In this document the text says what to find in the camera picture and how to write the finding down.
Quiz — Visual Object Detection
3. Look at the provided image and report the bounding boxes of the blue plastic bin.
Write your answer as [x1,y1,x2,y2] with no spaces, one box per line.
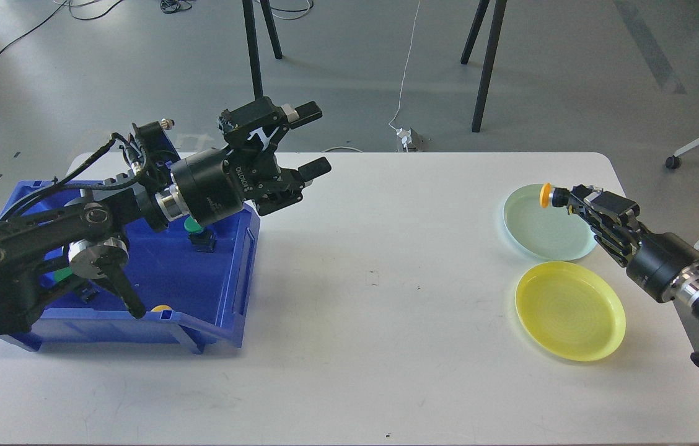
[3,207,259,354]

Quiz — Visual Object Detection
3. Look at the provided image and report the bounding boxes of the black stand leg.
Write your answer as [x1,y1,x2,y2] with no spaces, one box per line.
[460,0,508,133]
[242,0,283,100]

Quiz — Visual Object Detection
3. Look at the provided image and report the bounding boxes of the green push button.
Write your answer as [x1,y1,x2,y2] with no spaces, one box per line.
[53,266,99,304]
[183,216,216,252]

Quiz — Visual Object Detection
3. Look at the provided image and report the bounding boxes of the light green plate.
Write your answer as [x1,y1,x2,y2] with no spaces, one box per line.
[501,183,596,261]

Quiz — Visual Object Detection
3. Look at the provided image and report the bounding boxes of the yellow plate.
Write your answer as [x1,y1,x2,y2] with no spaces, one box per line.
[514,261,626,362]

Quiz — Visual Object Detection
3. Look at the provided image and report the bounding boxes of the black floor cable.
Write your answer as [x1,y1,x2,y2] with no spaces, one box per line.
[0,0,124,103]

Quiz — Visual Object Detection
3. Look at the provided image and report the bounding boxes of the black stand leg left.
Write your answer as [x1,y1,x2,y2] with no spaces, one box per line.
[242,0,283,100]

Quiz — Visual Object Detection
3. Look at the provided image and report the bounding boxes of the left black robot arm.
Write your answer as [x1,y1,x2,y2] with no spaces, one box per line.
[0,96,332,335]

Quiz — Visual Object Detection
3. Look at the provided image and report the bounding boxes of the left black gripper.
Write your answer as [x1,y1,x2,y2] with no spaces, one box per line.
[169,98,332,227]

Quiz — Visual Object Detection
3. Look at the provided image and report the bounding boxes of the black stand leg right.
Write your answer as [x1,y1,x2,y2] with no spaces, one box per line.
[460,0,508,133]

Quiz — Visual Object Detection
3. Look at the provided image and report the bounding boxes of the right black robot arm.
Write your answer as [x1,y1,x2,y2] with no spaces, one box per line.
[539,184,699,368]

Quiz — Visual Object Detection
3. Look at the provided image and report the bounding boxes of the white power adapter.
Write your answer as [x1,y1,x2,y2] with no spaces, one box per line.
[397,128,425,152]

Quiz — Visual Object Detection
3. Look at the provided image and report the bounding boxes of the yellow push button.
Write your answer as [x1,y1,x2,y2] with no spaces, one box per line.
[539,183,571,208]

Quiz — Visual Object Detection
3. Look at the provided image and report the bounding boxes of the white power cable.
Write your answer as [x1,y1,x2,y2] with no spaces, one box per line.
[322,0,421,153]

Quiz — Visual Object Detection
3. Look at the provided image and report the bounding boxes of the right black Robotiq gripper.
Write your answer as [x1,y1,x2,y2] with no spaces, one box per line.
[559,185,699,303]

